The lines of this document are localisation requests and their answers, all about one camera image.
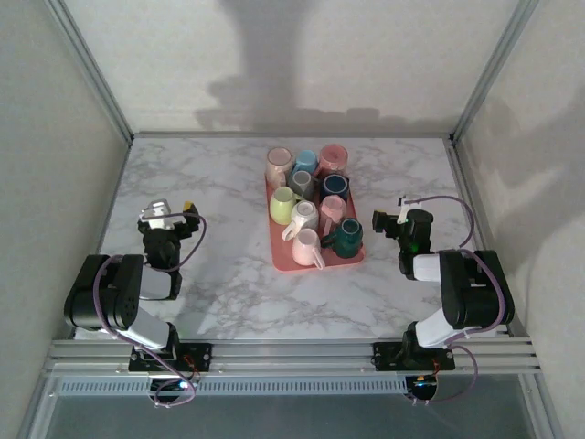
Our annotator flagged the dark green mug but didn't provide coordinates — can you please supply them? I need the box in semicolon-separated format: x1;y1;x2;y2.
320;218;366;260

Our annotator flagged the pink mug white inside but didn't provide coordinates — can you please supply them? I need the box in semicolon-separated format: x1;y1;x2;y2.
318;194;348;234

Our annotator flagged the navy blue mug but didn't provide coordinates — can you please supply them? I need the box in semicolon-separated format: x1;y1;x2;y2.
319;172;352;198

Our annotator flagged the salmon pink printed mug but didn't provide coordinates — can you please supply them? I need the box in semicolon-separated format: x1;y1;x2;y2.
318;144;351;177

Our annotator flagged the cream white mug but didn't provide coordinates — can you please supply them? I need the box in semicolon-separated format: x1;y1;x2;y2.
281;199;320;243

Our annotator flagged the small light pink mug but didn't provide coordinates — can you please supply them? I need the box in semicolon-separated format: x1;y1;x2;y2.
292;227;326;271

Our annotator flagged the grey speckled-rim mug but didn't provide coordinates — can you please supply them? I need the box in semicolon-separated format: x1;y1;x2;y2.
287;169;317;202

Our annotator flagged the lime green mug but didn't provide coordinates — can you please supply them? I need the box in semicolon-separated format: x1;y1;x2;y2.
269;186;303;226

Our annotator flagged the light blue mug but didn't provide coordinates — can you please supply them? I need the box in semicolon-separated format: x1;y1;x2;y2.
292;149;320;177

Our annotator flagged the pale pink marbled mug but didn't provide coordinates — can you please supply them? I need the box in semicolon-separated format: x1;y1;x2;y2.
265;146;295;189

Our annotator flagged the salmon pink plastic tray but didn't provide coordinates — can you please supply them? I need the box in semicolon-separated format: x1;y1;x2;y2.
264;171;368;274

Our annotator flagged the control board with LED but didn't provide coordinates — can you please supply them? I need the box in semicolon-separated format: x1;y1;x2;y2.
404;374;442;402
148;377;200;403

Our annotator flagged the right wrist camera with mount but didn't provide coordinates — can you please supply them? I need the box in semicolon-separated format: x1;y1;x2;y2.
397;196;421;225

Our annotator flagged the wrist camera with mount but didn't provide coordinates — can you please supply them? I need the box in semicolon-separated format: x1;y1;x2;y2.
397;196;421;225
138;198;174;230

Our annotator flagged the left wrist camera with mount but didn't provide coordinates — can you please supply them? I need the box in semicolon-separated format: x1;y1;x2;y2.
138;198;174;230

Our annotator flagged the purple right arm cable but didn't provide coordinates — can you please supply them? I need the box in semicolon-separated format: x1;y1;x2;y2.
401;194;516;406

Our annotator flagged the aluminium side rail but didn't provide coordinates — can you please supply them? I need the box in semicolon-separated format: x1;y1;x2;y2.
445;136;534;339

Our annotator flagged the thin aluminium table rail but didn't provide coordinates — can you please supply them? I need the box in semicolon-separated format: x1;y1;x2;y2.
130;131;456;141

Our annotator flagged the wide slotted aluminium rail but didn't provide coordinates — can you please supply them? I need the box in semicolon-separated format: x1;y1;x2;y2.
43;337;543;379

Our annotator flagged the aluminium frame post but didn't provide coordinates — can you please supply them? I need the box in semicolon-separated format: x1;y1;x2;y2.
43;0;135;144
450;0;543;144

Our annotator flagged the grey slotted cable duct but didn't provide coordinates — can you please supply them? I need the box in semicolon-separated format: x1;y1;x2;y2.
53;380;410;397

